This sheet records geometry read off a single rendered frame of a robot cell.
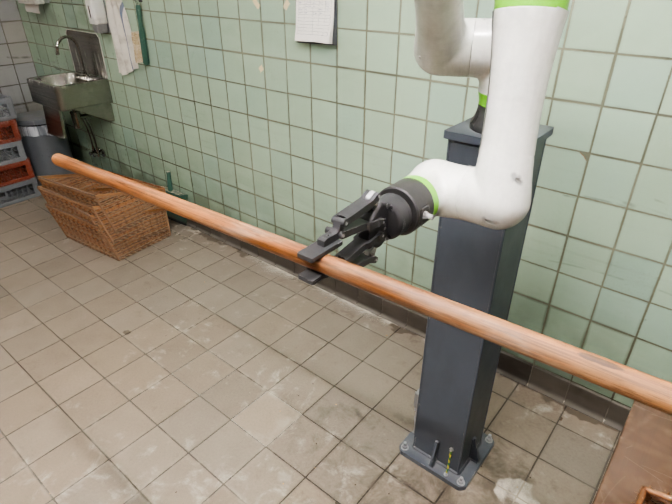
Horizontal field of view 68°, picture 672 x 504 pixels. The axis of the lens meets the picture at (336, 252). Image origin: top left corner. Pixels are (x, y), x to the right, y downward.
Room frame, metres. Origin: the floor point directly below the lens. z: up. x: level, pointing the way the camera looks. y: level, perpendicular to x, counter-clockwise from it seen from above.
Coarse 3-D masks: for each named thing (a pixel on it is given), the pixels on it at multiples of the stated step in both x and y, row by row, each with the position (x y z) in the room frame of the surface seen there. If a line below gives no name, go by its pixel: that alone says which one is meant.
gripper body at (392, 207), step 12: (384, 204) 0.75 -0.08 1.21; (396, 204) 0.76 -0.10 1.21; (372, 216) 0.73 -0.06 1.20; (384, 216) 0.75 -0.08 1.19; (396, 216) 0.75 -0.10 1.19; (408, 216) 0.76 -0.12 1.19; (384, 228) 0.75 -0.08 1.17; (396, 228) 0.75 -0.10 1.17; (408, 228) 0.77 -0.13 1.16; (384, 240) 0.75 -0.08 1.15
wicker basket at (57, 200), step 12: (48, 192) 2.73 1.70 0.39; (60, 204) 2.73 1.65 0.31; (72, 204) 2.64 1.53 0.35; (84, 204) 2.54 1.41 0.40; (108, 204) 2.59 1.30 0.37; (96, 216) 2.52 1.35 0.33; (108, 228) 2.56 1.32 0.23; (120, 228) 2.62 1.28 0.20; (144, 228) 2.75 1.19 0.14; (120, 240) 2.60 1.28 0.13
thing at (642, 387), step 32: (64, 160) 1.08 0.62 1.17; (128, 192) 0.92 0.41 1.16; (160, 192) 0.87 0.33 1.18; (224, 224) 0.74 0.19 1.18; (288, 256) 0.65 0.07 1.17; (384, 288) 0.55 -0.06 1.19; (416, 288) 0.53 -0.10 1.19; (448, 320) 0.49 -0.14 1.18; (480, 320) 0.47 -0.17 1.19; (544, 352) 0.42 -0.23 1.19; (576, 352) 0.41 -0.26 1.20; (608, 384) 0.37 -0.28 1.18; (640, 384) 0.36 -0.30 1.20
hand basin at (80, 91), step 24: (72, 48) 3.81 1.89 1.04; (96, 48) 3.59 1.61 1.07; (72, 72) 3.77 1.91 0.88; (96, 72) 3.64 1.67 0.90; (48, 96) 3.36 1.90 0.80; (72, 96) 3.34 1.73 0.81; (96, 96) 3.46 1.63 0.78; (48, 120) 3.47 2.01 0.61; (72, 120) 3.53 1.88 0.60; (96, 144) 3.72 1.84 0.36
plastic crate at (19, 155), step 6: (6, 144) 3.46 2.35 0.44; (12, 144) 3.49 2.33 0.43; (18, 144) 3.51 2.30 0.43; (0, 150) 3.70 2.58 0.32; (6, 150) 3.71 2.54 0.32; (12, 150) 3.71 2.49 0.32; (18, 150) 3.51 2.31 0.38; (24, 150) 3.54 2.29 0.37; (0, 156) 3.41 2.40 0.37; (6, 156) 3.44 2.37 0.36; (12, 156) 3.57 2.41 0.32; (18, 156) 3.57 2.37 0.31; (24, 156) 3.52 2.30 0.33; (0, 162) 3.40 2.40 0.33; (6, 162) 3.43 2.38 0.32; (12, 162) 3.46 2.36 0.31
